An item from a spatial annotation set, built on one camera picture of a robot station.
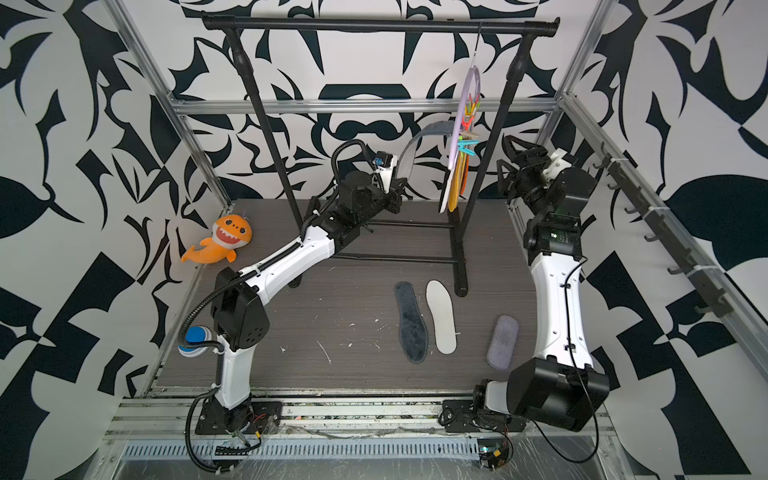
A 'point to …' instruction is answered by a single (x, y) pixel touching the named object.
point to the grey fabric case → (502, 342)
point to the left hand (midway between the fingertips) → (400, 171)
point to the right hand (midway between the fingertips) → (497, 142)
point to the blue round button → (195, 334)
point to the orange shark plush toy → (229, 233)
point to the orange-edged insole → (440, 303)
